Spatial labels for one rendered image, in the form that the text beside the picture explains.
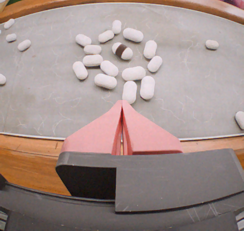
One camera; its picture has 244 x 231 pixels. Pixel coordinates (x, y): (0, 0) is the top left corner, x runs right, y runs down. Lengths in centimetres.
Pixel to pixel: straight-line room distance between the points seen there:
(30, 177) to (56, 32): 28
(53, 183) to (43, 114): 11
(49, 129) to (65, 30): 20
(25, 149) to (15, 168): 4
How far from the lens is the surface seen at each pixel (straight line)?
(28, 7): 44
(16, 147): 28
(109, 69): 25
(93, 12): 37
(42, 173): 25
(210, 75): 32
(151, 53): 27
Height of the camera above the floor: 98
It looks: 76 degrees down
